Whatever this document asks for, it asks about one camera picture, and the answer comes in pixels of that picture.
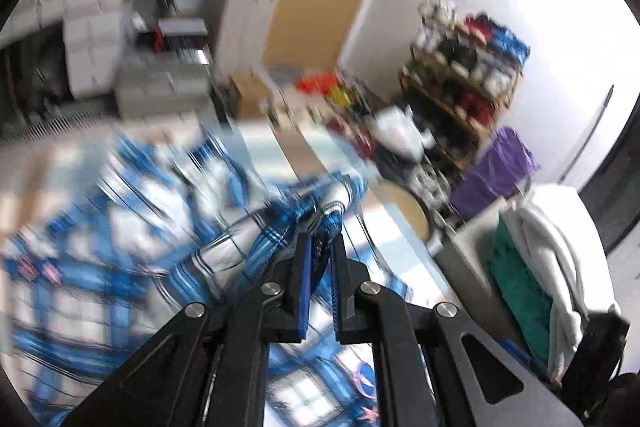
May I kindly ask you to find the blue white plaid garment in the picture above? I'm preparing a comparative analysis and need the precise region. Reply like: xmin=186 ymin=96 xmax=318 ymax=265
xmin=0 ymin=131 xmax=436 ymax=427

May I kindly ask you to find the green folded garment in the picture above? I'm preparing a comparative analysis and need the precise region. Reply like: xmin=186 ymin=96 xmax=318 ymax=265
xmin=486 ymin=212 xmax=552 ymax=369

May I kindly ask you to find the grey storage box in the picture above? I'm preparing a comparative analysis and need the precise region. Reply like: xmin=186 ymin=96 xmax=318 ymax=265
xmin=435 ymin=196 xmax=560 ymax=376

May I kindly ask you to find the white folded garment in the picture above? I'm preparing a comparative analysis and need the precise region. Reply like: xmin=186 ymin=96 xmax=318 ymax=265
xmin=501 ymin=184 xmax=620 ymax=377

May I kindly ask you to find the checkered bed sheet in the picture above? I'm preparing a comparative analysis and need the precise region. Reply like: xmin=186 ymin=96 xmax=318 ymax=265
xmin=0 ymin=116 xmax=452 ymax=427

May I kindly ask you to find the round woven mat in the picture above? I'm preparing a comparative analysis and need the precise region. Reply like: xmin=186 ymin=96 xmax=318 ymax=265
xmin=378 ymin=180 xmax=434 ymax=243

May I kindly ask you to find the purple cloth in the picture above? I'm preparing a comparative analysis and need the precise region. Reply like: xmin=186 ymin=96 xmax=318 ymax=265
xmin=449 ymin=127 xmax=540 ymax=220

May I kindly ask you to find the white plastic bag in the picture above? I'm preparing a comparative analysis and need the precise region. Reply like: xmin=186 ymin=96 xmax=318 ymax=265
xmin=370 ymin=106 xmax=436 ymax=162

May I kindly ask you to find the cardboard box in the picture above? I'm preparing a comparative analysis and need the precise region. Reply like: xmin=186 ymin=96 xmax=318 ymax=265
xmin=229 ymin=74 xmax=273 ymax=120

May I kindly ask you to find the red plastic bag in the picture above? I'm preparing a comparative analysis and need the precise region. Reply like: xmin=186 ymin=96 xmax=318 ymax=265
xmin=295 ymin=72 xmax=340 ymax=96

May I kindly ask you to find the wooden shoe rack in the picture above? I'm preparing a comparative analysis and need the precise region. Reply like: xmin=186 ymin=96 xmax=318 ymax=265
xmin=398 ymin=0 xmax=530 ymax=172

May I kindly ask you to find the black red box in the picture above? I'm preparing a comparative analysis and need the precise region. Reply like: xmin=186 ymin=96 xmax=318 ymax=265
xmin=152 ymin=17 xmax=208 ymax=53

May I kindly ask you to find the white drawer dresser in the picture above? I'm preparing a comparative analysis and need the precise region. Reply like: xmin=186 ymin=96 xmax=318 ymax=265
xmin=63 ymin=0 xmax=131 ymax=100

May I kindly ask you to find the white tall cabinet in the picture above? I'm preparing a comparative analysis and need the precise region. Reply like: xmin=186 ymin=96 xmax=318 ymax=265
xmin=215 ymin=0 xmax=280 ymax=78

